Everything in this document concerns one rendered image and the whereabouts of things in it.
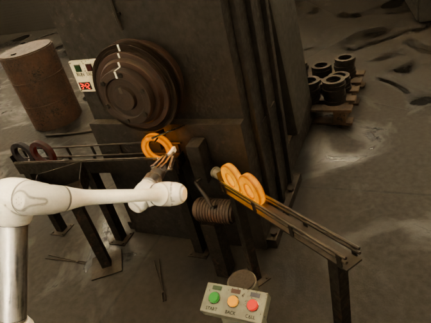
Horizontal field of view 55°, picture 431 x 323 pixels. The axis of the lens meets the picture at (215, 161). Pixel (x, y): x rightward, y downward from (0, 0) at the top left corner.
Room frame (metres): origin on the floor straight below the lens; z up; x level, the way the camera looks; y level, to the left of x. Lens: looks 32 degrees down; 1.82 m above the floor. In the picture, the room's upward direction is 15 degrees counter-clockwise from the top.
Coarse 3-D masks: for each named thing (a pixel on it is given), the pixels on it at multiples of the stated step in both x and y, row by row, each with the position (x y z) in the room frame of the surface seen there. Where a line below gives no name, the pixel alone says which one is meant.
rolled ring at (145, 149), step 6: (144, 138) 1.99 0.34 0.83; (150, 138) 1.97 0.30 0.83; (162, 138) 1.94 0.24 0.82; (144, 144) 2.00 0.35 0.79; (162, 144) 1.94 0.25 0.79; (168, 144) 1.93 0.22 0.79; (144, 150) 2.00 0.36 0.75; (150, 150) 2.02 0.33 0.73; (168, 150) 1.93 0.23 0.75; (150, 156) 1.99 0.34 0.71; (156, 156) 1.99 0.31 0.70
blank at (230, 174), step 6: (222, 168) 1.63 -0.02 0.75; (228, 168) 1.57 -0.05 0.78; (234, 168) 1.57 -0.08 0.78; (222, 174) 1.64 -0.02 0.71; (228, 174) 1.59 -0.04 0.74; (234, 174) 1.54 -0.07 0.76; (240, 174) 1.54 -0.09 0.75; (228, 180) 1.61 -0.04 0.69; (234, 180) 1.54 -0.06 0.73; (234, 186) 1.56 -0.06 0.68
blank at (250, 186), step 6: (246, 174) 1.46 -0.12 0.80; (240, 180) 1.49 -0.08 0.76; (246, 180) 1.44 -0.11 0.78; (252, 180) 1.42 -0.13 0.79; (240, 186) 1.51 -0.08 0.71; (246, 186) 1.48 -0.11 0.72; (252, 186) 1.41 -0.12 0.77; (258, 186) 1.40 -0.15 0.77; (246, 192) 1.47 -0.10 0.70; (252, 192) 1.47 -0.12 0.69; (258, 192) 1.38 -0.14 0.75; (252, 198) 1.43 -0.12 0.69; (258, 198) 1.38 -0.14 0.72; (264, 198) 1.39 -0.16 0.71
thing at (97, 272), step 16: (48, 176) 2.11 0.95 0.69; (64, 176) 2.12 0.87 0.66; (80, 176) 1.97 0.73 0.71; (80, 208) 1.99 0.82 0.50; (80, 224) 1.99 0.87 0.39; (96, 240) 1.99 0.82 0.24; (96, 256) 1.98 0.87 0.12; (112, 256) 2.07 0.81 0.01; (96, 272) 1.96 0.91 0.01; (112, 272) 1.93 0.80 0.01
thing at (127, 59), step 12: (108, 60) 1.96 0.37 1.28; (120, 60) 1.91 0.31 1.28; (132, 60) 1.89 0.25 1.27; (144, 60) 1.87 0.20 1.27; (144, 72) 1.85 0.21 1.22; (156, 72) 1.84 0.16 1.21; (156, 84) 1.84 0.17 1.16; (156, 96) 1.84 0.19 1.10; (168, 96) 1.83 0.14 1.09; (156, 108) 1.85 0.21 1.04; (168, 108) 1.84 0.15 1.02; (156, 120) 1.88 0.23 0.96
